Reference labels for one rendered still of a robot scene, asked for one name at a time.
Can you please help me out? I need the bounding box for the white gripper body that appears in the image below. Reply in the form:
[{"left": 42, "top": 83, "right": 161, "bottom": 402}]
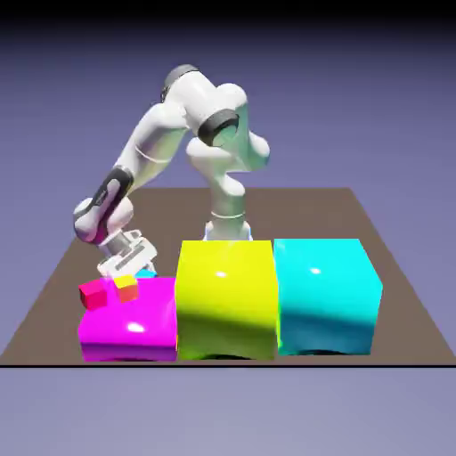
[{"left": 96, "top": 238, "right": 159, "bottom": 280}]

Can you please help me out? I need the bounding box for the small yellow cube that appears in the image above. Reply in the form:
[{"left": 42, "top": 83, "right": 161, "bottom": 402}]
[{"left": 113, "top": 274, "right": 139, "bottom": 305}]

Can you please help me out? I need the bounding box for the small red cube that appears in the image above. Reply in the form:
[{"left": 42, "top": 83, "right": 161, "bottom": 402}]
[{"left": 78, "top": 279, "right": 109, "bottom": 312}]

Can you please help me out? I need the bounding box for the large magenta box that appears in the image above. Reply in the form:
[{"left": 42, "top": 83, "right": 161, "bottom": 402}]
[{"left": 77, "top": 276, "right": 178, "bottom": 362}]

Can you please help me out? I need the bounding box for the large yellow box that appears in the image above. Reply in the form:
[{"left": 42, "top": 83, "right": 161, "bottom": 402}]
[{"left": 175, "top": 239, "right": 280, "bottom": 362}]

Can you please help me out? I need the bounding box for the large cyan box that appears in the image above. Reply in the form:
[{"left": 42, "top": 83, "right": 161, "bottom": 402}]
[{"left": 273, "top": 238, "right": 384, "bottom": 357}]

